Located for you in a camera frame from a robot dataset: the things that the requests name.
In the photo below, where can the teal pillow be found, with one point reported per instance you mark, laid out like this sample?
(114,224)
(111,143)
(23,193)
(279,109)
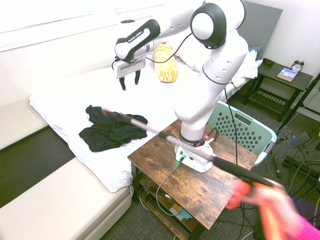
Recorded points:
(255,51)

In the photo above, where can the rustic wooden side table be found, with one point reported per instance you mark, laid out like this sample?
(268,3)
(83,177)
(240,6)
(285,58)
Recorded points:
(190,180)

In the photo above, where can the black garment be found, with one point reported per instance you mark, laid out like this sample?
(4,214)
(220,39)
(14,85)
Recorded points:
(112,132)

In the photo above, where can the mint green laundry basket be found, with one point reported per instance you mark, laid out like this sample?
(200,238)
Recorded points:
(247,135)

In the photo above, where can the beige bed frame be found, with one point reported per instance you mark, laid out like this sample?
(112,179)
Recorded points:
(62,205)

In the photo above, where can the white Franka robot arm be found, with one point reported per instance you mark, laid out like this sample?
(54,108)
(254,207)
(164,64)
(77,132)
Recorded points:
(220,75)

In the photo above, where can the pink sleeved forearm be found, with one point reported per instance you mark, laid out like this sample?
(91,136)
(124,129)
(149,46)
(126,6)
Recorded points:
(308,231)

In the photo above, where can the person's hand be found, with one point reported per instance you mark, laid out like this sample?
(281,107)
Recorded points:
(265,205)

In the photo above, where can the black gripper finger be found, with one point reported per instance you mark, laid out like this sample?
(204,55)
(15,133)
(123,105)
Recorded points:
(137,77)
(122,83)

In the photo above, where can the black alarm clock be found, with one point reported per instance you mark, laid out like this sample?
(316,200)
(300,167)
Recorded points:
(297,66)

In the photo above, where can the black camera stand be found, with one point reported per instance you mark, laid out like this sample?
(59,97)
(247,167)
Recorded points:
(303,97)

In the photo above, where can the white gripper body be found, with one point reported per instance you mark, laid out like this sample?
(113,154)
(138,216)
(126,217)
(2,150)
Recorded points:
(128,67)

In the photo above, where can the black nightstand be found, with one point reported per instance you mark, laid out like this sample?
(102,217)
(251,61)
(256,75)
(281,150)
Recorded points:
(282,80)

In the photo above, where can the grey blue power adapter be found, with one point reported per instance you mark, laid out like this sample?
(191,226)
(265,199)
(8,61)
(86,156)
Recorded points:
(301,140)

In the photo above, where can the blue book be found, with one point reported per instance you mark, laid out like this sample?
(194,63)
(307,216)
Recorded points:
(287,74)

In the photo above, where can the orange teal packet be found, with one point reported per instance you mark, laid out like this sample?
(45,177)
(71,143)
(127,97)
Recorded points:
(181,212)

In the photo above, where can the white duvet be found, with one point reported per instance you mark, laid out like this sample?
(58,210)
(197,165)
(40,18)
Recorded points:
(75,100)

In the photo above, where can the black silver reacher grabber tool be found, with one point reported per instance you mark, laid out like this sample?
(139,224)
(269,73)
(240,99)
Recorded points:
(225,163)

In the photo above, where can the grey headboard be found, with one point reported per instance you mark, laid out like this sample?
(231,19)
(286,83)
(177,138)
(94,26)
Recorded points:
(262,27)

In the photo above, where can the small black box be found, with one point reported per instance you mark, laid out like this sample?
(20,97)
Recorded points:
(268,62)

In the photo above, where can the yellow white patterned pillow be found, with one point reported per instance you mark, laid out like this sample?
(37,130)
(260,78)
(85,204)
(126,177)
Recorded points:
(166,67)

